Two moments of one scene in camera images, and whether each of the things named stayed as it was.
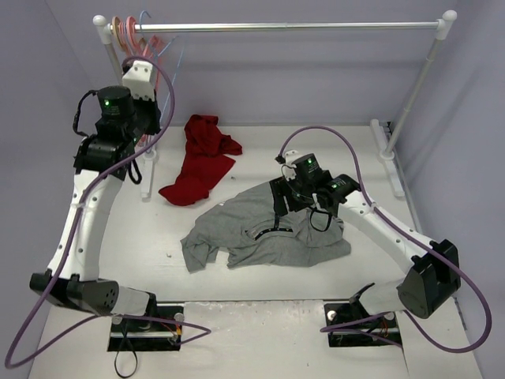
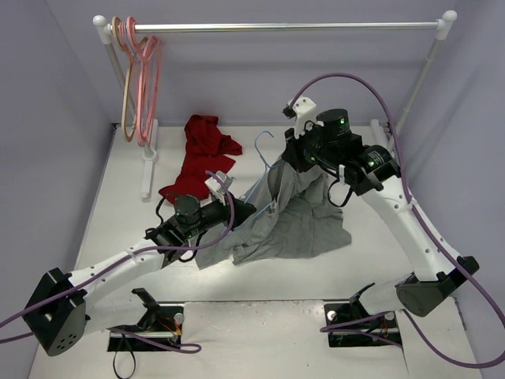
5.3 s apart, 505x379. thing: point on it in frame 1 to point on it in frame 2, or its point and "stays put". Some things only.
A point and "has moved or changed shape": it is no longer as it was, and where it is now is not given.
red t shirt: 206,161 stays put
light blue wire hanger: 158,54 to 251,193
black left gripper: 149,117 to 243,209
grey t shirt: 247,230 has moved or changed shape
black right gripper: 278,196 to 292,151
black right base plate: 342,313 stays put
